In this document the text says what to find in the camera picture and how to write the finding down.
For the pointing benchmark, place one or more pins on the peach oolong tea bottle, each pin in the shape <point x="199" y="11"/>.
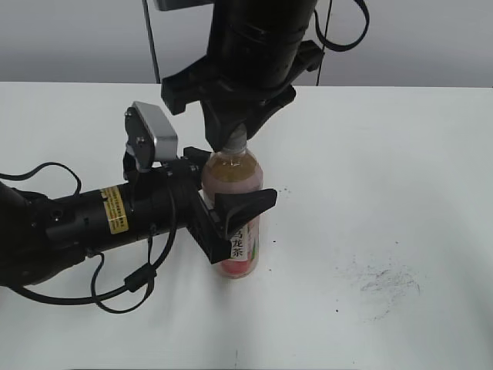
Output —
<point x="232" y="174"/>

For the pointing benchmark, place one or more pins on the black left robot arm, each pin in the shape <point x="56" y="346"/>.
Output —
<point x="41" y="237"/>

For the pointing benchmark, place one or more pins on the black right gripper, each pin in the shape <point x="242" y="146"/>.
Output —
<point x="203" y="81"/>

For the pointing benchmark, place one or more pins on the white bottle cap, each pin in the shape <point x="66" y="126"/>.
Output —
<point x="237" y="142"/>

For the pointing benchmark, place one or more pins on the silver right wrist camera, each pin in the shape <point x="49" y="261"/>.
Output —
<point x="171" y="5"/>

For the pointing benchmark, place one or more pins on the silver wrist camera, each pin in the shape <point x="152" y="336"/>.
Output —
<point x="151" y="137"/>
<point x="171" y="5"/>

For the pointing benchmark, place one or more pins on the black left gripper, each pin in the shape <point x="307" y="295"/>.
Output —
<point x="168" y="197"/>

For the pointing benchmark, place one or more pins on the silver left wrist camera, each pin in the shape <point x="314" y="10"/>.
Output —
<point x="151" y="137"/>

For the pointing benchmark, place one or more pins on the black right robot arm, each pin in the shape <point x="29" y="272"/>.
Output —
<point x="256" y="49"/>

